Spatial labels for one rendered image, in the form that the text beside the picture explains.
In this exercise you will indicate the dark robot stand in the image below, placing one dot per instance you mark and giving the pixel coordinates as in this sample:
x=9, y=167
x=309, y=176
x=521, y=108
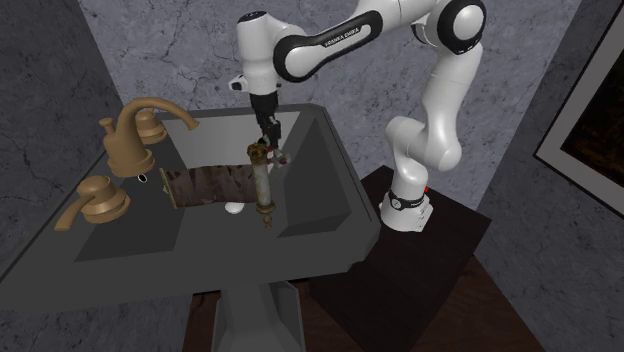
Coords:
x=414, y=273

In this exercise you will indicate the small red and white thing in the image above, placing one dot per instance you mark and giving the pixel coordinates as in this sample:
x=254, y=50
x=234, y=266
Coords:
x=282, y=158

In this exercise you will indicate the brown scroll with brass roller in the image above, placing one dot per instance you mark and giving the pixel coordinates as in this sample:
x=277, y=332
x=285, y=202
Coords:
x=209, y=185

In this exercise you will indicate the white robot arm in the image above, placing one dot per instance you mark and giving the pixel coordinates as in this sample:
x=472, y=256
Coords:
x=441, y=122

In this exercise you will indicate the brass faucet spout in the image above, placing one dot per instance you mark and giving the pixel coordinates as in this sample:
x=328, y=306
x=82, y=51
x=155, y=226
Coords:
x=126, y=151

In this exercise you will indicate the dark framed wall picture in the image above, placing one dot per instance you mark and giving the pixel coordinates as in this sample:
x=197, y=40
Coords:
x=592, y=122

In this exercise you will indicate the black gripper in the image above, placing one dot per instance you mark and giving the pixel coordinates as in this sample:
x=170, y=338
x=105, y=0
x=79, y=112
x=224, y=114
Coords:
x=264, y=108

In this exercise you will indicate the grey pedestal sink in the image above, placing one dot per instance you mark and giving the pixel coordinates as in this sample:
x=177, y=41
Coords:
x=204, y=263

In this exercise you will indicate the small white round thing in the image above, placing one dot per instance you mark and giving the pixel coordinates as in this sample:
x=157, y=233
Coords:
x=234, y=207

